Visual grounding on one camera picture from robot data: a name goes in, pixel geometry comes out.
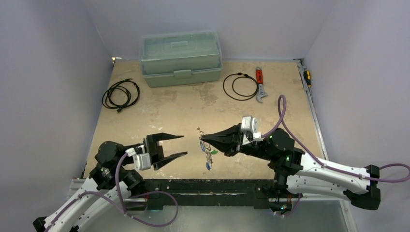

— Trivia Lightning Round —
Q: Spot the metal keyring with keys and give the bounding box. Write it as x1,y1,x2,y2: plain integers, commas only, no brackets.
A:
197,127,218,171

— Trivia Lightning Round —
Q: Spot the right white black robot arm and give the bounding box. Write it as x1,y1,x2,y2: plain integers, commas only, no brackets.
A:
199,124,381,210

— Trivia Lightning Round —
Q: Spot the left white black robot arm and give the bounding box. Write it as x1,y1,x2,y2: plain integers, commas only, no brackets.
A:
33,132,187,232

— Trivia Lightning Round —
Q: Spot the green plastic toolbox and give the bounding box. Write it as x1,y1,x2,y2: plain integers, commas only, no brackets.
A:
139,30,223,87

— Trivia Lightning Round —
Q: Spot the yellow black screwdriver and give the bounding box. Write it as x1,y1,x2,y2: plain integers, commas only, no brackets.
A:
303,70,311,88

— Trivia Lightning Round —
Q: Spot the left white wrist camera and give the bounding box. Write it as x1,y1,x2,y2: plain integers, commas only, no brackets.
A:
125,145,152,171

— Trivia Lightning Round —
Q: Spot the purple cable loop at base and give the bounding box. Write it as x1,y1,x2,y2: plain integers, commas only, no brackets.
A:
123,188,179,227

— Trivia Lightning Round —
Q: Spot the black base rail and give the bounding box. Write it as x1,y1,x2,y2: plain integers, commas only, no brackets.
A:
127,179,292,211

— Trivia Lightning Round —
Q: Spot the red handled adjustable wrench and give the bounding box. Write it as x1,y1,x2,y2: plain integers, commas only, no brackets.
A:
255,67,268,103

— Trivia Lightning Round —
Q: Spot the coiled thin black cable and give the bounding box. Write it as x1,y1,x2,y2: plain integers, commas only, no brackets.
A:
222,72,260,102

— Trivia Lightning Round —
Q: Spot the coiled black cable left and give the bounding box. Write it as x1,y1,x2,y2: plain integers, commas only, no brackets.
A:
102,79,141,113

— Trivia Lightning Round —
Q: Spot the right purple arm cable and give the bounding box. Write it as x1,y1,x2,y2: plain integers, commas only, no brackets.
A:
261,94,410,184

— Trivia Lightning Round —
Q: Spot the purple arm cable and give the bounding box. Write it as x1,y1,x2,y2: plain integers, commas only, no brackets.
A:
43,153,129,232
261,94,410,184

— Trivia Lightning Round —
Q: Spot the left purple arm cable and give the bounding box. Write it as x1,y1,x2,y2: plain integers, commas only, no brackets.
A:
43,153,129,232

